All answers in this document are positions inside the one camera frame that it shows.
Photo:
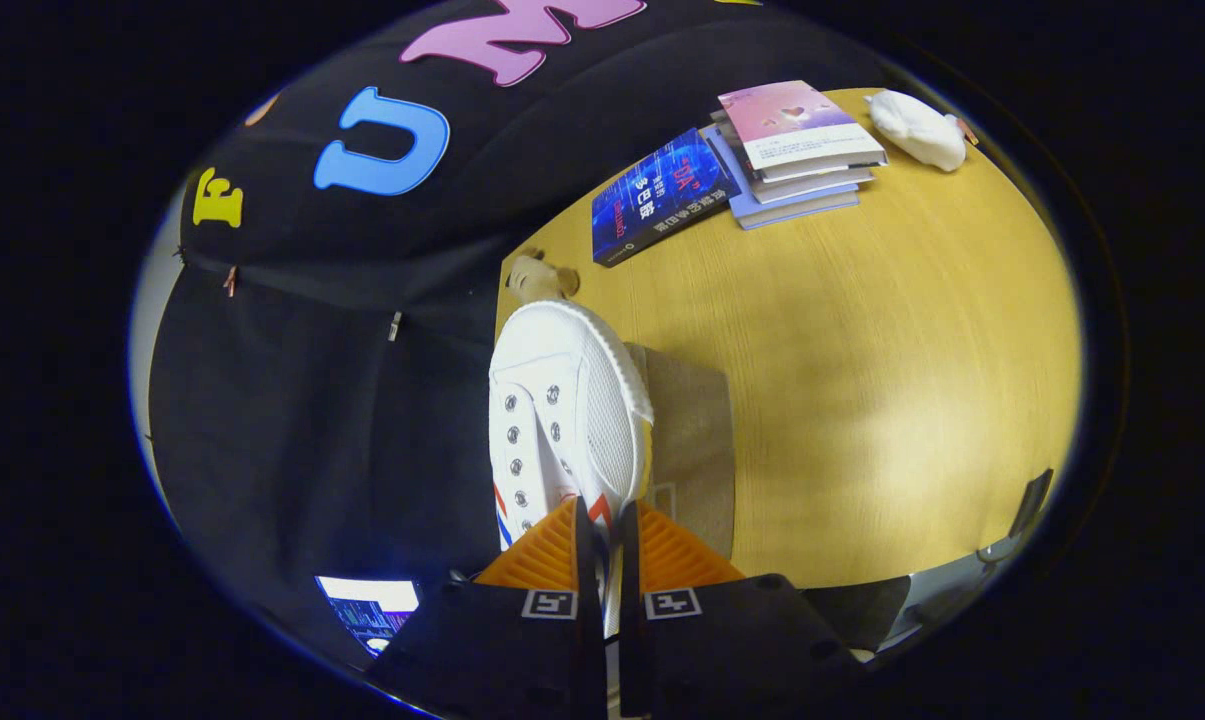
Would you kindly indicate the lit computer monitor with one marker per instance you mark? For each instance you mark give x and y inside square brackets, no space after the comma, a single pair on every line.
[372,610]

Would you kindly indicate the white canvas shoe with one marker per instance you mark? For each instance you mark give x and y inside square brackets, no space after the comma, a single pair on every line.
[572,380]

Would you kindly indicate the blue cover book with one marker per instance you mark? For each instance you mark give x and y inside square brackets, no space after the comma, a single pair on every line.
[652,200]

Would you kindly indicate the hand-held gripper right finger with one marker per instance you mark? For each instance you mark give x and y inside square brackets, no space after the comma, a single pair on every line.
[732,650]

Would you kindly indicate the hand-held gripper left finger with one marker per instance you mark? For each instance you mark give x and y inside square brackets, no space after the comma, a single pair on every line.
[512,650]

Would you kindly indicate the tan plush dog toy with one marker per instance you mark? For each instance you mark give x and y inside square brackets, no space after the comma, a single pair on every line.
[537,280]

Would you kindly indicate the pink cover book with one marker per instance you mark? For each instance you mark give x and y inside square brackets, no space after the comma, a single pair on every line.
[792,125]

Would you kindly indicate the white crumpled pouch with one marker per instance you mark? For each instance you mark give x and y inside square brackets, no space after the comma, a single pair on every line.
[917,128]

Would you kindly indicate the fabric storage box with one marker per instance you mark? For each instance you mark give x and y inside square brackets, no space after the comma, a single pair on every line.
[697,440]

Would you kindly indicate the small red clip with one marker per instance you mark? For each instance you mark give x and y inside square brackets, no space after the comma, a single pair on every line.
[230,281]

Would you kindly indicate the dark grey chair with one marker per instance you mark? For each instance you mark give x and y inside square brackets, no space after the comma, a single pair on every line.
[857,610]

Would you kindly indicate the white cover book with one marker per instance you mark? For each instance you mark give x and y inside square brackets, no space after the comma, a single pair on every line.
[812,188]

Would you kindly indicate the lavender cover book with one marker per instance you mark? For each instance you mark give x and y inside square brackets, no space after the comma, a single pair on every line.
[737,200]

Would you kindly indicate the small white clip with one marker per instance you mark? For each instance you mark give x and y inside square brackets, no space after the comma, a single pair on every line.
[394,326]

